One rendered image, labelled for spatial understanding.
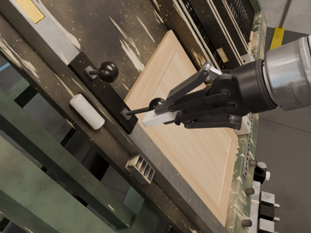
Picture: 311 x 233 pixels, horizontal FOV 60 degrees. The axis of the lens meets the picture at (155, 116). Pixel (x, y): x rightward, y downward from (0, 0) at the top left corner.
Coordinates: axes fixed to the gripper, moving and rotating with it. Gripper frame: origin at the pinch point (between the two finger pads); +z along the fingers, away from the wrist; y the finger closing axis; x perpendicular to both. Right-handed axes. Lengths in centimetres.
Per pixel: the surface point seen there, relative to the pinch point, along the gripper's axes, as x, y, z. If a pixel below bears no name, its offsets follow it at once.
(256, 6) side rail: 189, 53, 14
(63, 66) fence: 2.4, -15.9, 14.1
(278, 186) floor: 97, 155, 30
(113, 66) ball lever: -0.4, -12.3, 1.2
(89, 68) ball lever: 4.6, -12.7, 11.0
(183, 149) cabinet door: 17.6, 25.9, 15.3
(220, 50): 82, 28, 14
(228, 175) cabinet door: 29, 54, 15
